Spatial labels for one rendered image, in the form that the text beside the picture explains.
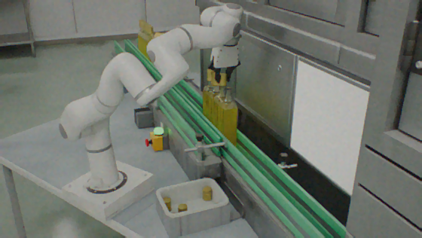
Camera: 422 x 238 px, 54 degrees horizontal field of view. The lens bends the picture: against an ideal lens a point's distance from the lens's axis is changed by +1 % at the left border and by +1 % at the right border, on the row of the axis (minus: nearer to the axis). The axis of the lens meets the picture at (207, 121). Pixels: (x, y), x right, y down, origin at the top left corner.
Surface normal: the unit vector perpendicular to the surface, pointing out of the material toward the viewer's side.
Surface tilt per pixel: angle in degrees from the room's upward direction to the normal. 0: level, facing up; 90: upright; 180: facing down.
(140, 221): 0
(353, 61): 90
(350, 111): 90
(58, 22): 90
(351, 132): 90
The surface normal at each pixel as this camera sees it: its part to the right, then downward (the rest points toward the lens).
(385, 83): -0.93, 0.15
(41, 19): 0.37, 0.39
